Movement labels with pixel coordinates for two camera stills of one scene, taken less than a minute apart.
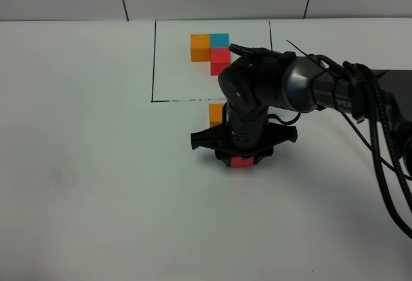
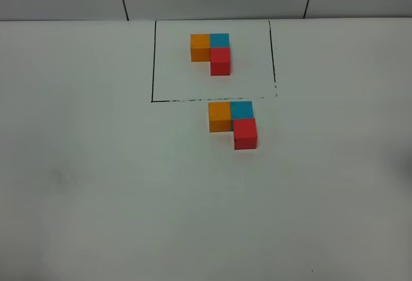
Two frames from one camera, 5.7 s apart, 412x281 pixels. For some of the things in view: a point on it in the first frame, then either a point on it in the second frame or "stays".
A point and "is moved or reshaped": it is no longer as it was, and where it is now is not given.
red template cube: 220,58 stays
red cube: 238,162 is moved or reshaped
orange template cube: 200,47 stays
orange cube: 215,114 stays
